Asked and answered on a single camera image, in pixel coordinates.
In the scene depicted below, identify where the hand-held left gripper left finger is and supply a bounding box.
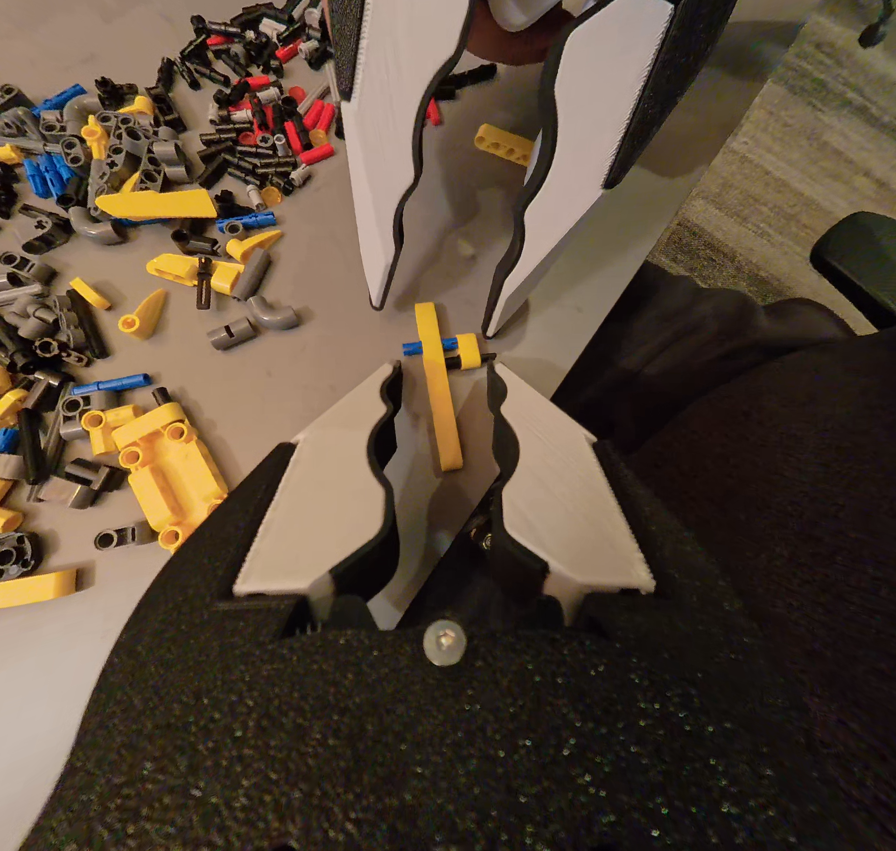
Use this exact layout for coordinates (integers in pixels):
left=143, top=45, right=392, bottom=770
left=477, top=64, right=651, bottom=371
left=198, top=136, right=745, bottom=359
left=233, top=361, right=406, bottom=619

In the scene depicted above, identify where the yellow wedge piece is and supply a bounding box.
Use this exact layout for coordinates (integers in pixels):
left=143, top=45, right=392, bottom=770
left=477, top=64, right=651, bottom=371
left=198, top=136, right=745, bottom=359
left=225, top=230, right=284, bottom=263

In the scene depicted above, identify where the long yellow fairing panel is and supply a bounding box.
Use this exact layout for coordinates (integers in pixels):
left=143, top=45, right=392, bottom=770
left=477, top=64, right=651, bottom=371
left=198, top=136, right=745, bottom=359
left=94, top=188, right=218, bottom=223

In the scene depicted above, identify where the yellow slotted panel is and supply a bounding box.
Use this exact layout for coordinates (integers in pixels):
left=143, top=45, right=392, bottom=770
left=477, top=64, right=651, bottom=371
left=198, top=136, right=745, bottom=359
left=146, top=252, right=246, bottom=298

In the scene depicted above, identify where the black chair armrest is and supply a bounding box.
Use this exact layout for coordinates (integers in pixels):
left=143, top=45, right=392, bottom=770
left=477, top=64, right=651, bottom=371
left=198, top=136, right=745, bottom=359
left=810, top=210, right=896, bottom=334

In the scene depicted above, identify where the grey straight tube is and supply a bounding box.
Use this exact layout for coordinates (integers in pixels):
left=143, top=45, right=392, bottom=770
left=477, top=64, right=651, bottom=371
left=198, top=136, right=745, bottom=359
left=232, top=248, right=273, bottom=302
left=206, top=317, right=259, bottom=352

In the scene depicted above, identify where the pile of black red pins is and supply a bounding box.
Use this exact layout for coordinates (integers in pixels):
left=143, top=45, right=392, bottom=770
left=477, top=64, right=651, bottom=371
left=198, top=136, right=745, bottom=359
left=150, top=0, right=499, bottom=209

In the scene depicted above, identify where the yellow brick assembly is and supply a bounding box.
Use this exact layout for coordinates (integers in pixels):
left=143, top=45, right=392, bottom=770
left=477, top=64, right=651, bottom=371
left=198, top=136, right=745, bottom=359
left=111, top=403, right=230, bottom=552

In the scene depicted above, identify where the person's black sweater torso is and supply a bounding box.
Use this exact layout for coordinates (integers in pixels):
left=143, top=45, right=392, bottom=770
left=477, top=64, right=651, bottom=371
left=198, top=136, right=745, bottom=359
left=553, top=259, right=896, bottom=851

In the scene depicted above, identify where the yellow holed beam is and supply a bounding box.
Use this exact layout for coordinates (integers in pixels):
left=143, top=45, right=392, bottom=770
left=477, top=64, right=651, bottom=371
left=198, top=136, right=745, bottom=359
left=414, top=301, right=465, bottom=473
left=474, top=123, right=537, bottom=167

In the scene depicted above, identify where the black chair base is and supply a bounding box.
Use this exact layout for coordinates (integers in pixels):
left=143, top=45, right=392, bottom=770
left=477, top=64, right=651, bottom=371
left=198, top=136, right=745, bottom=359
left=825, top=0, right=896, bottom=49

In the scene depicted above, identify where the yellow tooth piece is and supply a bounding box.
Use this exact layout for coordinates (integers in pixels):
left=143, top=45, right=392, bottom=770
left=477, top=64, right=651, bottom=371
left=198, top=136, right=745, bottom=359
left=118, top=287, right=169, bottom=340

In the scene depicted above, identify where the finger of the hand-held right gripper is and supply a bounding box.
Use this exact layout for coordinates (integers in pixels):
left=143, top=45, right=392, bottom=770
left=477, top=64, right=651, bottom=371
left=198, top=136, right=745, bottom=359
left=342, top=0, right=480, bottom=311
left=482, top=0, right=678, bottom=341

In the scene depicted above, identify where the person's right hand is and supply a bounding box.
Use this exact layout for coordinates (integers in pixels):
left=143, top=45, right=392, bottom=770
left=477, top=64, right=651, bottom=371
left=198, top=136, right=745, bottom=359
left=464, top=3, right=576, bottom=68

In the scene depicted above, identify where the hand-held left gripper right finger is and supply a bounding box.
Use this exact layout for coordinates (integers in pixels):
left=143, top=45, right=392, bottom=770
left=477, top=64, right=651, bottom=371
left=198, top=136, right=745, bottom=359
left=486, top=362, right=657, bottom=622

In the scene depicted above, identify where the grey elbow pipe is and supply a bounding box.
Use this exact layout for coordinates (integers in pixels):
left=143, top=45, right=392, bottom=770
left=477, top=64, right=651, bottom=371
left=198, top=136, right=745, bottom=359
left=245, top=296, right=301, bottom=331

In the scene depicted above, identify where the pile of yellow grey bricks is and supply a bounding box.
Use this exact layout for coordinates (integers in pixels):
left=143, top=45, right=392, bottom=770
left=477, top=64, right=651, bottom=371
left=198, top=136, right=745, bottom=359
left=0, top=81, right=232, bottom=610

